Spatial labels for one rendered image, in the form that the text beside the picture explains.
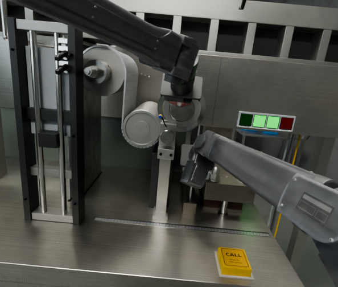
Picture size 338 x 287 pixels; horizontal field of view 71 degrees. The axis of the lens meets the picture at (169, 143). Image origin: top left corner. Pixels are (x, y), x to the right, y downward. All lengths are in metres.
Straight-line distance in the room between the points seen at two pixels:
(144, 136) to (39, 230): 0.40
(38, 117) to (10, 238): 0.33
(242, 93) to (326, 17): 0.42
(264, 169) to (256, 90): 0.80
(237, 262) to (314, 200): 0.46
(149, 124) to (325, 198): 0.60
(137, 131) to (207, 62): 0.47
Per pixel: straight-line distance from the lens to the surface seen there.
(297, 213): 0.23
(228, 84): 1.08
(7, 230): 0.82
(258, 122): 1.13
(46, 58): 0.71
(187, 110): 0.72
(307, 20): 1.20
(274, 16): 1.15
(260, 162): 0.35
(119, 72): 0.76
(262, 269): 0.71
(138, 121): 0.75
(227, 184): 0.78
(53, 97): 0.71
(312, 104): 1.22
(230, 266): 0.65
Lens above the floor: 1.34
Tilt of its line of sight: 16 degrees down
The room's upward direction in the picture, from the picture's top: 5 degrees clockwise
